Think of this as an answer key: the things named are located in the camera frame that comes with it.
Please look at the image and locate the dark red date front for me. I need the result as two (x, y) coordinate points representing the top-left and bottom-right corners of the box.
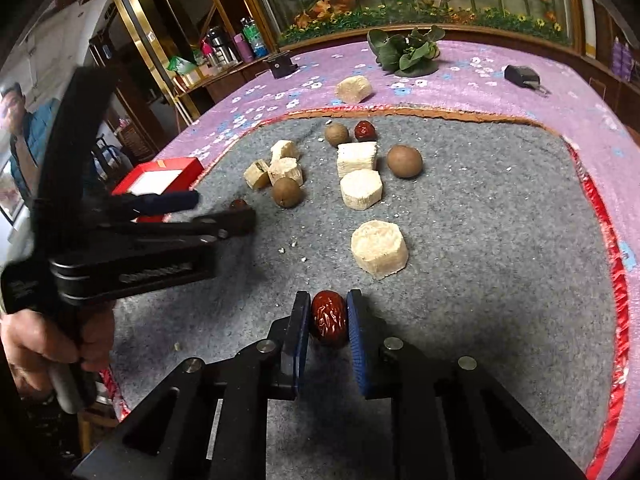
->
(311, 290), (348, 349)

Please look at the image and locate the white octagonal cane chunk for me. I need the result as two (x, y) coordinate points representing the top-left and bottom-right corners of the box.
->
(350, 220), (409, 280)

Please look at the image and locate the brown round longan front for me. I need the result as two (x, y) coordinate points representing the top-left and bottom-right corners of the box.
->
(271, 177), (304, 209)

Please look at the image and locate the brown round longan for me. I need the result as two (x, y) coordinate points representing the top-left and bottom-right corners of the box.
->
(324, 122), (350, 148)
(271, 177), (304, 209)

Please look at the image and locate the small white cane chunk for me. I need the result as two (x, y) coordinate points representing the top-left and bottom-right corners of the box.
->
(340, 169), (383, 210)

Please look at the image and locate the sugarcane chunk with bark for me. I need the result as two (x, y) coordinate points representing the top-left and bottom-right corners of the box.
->
(243, 159), (271, 191)

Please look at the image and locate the pale sugarcane chunk tall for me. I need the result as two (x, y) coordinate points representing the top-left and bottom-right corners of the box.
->
(270, 140), (299, 162)

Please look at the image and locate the pinkish hexagonal cane chunk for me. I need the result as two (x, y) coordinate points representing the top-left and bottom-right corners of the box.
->
(268, 157), (304, 186)

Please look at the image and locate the large white cane cylinder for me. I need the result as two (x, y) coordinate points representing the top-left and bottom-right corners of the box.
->
(336, 141), (378, 178)

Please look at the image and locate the brown round longan top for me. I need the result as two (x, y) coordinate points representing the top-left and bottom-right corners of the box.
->
(324, 122), (350, 148)

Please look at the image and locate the person's left hand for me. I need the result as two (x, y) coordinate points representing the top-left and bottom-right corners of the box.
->
(1, 301), (115, 399)

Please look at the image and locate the red white tray box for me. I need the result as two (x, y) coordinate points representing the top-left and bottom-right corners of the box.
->
(112, 157), (204, 223)

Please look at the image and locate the man in teal jacket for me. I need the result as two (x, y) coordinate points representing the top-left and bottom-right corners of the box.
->
(1, 81), (60, 205)

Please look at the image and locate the grey felt mat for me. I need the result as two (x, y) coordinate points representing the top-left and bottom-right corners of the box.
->
(112, 117), (616, 467)

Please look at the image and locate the steel thermos flask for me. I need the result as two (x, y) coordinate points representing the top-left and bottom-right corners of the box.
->
(206, 26), (238, 66)

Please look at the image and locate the pink thermos bottle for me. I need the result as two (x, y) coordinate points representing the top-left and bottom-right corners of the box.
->
(233, 34), (254, 63)

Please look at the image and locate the green plastic bottle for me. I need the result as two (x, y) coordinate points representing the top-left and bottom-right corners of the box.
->
(241, 18), (269, 58)

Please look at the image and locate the cane chunk on purple cloth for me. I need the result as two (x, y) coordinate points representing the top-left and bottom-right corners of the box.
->
(335, 75), (374, 104)

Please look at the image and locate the green leafy vegetable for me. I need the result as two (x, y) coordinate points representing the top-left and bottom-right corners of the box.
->
(367, 25), (446, 78)

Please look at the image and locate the purple floral tablecloth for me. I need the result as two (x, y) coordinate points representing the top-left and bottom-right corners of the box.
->
(163, 40), (639, 479)

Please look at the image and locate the black car key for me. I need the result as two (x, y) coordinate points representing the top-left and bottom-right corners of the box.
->
(503, 65), (550, 96)

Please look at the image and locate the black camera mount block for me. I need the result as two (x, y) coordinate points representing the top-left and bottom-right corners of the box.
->
(265, 51), (298, 79)

